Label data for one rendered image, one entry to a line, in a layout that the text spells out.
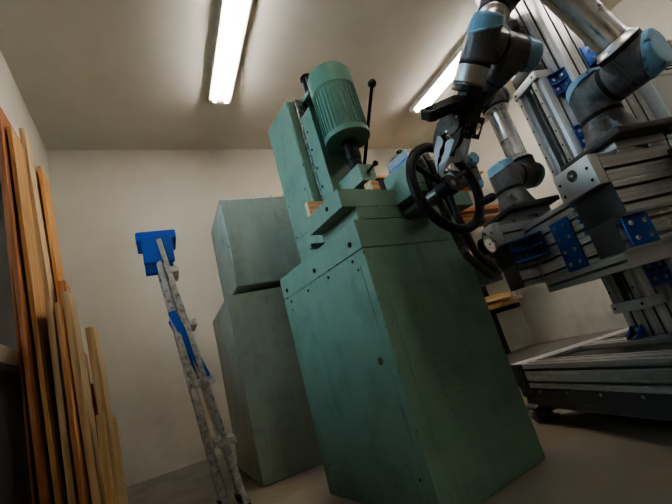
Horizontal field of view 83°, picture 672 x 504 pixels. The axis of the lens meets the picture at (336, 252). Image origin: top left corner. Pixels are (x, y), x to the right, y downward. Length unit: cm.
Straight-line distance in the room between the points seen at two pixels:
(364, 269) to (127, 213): 290
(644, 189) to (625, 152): 11
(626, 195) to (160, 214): 332
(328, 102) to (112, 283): 251
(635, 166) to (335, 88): 98
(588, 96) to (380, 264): 81
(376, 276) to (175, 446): 257
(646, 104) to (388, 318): 127
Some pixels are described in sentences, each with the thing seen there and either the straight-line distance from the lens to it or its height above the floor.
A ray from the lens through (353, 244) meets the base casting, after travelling 112.
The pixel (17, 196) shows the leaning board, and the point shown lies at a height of 152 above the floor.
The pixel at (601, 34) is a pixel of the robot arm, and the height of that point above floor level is 107.
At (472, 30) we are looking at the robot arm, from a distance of 104.
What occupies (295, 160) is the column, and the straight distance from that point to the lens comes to 165.
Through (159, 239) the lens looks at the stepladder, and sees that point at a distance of 178.
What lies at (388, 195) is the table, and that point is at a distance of 124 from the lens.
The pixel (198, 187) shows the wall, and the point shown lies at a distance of 387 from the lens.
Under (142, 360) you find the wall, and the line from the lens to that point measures 339.
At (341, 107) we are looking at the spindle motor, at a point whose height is 129.
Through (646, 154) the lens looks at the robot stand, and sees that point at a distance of 139.
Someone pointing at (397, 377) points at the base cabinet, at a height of 35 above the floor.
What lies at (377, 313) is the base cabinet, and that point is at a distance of 107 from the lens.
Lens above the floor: 43
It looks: 15 degrees up
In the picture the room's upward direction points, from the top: 16 degrees counter-clockwise
